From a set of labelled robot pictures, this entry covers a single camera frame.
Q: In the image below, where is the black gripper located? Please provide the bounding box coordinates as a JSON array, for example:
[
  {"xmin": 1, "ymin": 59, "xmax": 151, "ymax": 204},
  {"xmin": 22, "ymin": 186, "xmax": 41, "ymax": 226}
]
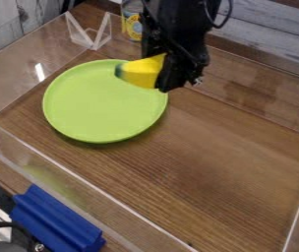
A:
[{"xmin": 140, "ymin": 0, "xmax": 222, "ymax": 93}]

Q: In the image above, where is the yellow toy banana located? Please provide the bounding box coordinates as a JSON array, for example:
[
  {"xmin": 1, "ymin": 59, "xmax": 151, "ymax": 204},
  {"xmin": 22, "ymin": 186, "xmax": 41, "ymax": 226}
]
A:
[{"xmin": 113, "ymin": 53, "xmax": 166, "ymax": 89}]

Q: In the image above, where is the green round plate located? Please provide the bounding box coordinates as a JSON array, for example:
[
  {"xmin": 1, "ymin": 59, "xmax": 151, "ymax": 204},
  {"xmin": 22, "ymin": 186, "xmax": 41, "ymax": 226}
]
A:
[{"xmin": 41, "ymin": 59, "xmax": 168, "ymax": 144}]

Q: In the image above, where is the blue plastic block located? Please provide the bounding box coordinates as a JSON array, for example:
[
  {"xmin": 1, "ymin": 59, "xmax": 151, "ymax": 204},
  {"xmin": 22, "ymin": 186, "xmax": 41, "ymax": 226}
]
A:
[{"xmin": 10, "ymin": 184, "xmax": 107, "ymax": 252}]

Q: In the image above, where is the clear acrylic triangle bracket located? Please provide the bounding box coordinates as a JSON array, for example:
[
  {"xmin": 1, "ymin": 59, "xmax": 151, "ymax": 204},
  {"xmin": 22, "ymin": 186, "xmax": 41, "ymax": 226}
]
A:
[{"xmin": 65, "ymin": 12, "xmax": 112, "ymax": 51}]

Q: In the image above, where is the clear acrylic tray wall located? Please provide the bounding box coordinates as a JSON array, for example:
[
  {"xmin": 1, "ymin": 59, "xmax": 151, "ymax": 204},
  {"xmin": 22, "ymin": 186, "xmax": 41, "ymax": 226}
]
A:
[{"xmin": 0, "ymin": 127, "xmax": 198, "ymax": 252}]

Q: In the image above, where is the black cable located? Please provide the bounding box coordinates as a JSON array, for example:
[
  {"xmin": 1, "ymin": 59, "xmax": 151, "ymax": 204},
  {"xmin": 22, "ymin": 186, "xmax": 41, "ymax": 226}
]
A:
[{"xmin": 0, "ymin": 221, "xmax": 41, "ymax": 252}]

